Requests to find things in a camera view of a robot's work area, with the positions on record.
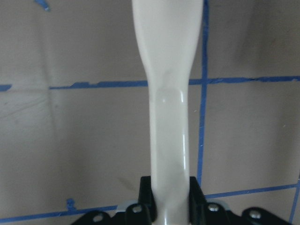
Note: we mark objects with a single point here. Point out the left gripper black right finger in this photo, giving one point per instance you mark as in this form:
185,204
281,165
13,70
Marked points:
196,201

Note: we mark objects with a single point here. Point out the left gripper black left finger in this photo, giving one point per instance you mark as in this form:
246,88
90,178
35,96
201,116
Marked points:
146,196

